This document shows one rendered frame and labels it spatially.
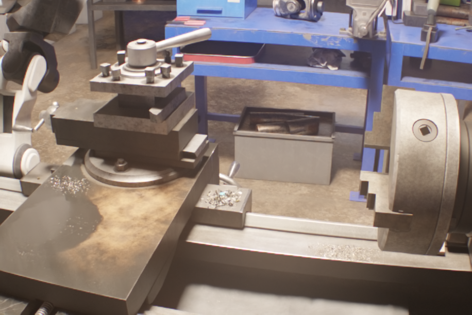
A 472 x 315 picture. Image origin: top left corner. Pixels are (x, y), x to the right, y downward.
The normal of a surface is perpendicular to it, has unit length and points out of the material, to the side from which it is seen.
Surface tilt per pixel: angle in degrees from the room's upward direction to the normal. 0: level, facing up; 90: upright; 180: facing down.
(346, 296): 16
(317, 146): 90
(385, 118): 65
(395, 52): 90
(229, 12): 90
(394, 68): 90
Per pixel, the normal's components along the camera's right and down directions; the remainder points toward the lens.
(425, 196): -0.19, 0.19
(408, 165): -0.17, -0.10
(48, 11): 0.57, 0.17
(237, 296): 0.15, -0.84
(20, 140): 0.98, 0.10
